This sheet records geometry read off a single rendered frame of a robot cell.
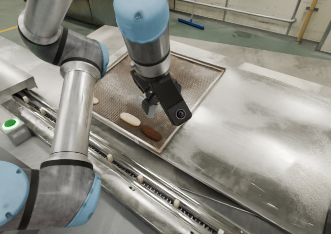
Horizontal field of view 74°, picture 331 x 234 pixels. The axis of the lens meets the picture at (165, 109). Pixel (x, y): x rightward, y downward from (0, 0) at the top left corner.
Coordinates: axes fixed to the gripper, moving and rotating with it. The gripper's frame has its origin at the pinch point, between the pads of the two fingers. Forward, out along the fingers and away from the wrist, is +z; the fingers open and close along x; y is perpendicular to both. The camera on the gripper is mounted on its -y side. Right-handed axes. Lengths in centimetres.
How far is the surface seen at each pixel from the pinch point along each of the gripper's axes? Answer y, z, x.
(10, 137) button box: 32, 20, 49
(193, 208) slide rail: -25.5, 14.3, 8.5
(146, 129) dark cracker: 4.8, 20.0, 6.3
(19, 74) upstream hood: 68, 31, 40
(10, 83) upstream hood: 63, 28, 44
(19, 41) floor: 316, 214, 81
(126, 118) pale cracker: 13.6, 22.2, 9.9
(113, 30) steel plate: 108, 77, -20
